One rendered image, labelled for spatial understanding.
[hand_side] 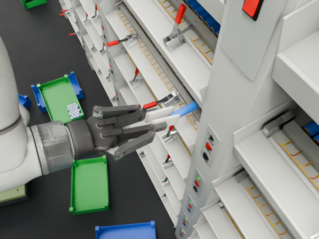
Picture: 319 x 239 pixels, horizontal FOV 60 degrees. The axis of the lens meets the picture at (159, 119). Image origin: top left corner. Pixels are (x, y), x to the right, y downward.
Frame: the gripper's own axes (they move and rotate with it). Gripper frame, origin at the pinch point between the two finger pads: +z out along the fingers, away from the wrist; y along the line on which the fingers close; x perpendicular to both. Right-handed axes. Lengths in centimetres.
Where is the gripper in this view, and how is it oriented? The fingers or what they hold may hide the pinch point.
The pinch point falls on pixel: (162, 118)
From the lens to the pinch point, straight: 60.9
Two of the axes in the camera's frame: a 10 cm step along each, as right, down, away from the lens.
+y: -4.5, -7.4, 4.9
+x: -2.3, 6.3, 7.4
